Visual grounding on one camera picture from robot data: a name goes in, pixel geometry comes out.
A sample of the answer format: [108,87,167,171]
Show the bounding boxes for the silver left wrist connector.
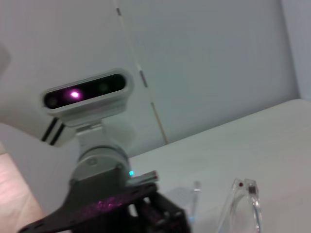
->
[126,170,160,187]

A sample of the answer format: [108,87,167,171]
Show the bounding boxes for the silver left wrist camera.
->
[40,67,134,128]

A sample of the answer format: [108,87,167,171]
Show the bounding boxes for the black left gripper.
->
[19,168,192,233]

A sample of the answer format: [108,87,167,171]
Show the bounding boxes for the clear transparent glasses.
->
[191,178,263,233]

